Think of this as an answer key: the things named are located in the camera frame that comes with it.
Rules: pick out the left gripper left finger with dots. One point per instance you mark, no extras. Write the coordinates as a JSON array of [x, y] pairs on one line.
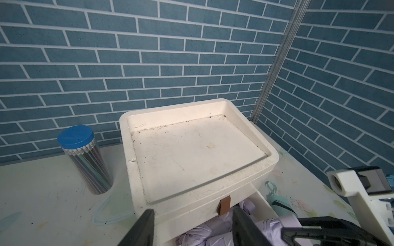
[[142, 232]]

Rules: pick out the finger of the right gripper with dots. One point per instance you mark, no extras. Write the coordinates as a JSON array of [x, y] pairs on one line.
[[330, 231]]

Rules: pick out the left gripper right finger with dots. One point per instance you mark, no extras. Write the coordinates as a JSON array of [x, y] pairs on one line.
[[245, 232]]

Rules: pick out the purple umbrella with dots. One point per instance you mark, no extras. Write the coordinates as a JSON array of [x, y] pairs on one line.
[[270, 228], [214, 232]]

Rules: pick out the green umbrella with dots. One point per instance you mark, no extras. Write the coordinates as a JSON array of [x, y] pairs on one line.
[[278, 203]]

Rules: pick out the white plastic drawer cabinet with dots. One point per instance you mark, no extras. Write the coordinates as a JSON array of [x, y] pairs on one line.
[[183, 159]]

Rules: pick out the floral table mat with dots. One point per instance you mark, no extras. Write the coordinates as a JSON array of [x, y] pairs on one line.
[[44, 202]]

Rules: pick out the blue lid pencil tube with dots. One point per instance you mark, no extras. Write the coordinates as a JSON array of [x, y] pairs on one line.
[[79, 143]]

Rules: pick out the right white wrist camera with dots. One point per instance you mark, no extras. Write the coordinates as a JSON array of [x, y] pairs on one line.
[[369, 193]]

